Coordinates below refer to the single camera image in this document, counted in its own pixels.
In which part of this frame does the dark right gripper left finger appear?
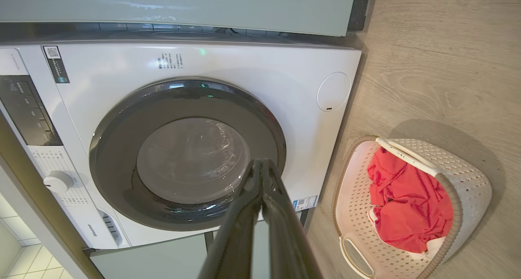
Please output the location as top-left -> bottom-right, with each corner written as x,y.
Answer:
198,159 -> 263,279

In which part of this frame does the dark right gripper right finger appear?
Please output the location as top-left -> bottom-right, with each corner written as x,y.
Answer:
260,159 -> 324,279

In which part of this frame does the white perforated laundry basket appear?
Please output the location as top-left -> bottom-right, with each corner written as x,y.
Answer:
333,136 -> 492,279

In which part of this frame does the blue energy label sticker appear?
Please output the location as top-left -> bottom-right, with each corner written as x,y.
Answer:
293,195 -> 318,212

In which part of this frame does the red mesh garment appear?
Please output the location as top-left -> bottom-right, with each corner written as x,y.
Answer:
367,147 -> 453,254

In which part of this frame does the round black glass washer door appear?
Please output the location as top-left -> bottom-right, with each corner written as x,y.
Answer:
89,77 -> 287,231

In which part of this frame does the round white filter cover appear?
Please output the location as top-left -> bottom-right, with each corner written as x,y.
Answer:
317,72 -> 351,112

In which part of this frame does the white front-load washing machine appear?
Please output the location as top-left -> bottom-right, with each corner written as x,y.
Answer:
0,41 -> 362,250

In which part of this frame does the white washer control knob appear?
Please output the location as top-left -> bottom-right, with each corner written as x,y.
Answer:
44,171 -> 74,194

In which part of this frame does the small printed text label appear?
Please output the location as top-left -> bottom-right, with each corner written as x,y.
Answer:
158,53 -> 184,70

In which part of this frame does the black washer control panel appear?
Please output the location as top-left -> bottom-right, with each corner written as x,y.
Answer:
0,75 -> 63,146

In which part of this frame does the black QR code sticker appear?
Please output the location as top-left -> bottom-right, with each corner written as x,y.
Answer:
43,46 -> 70,84

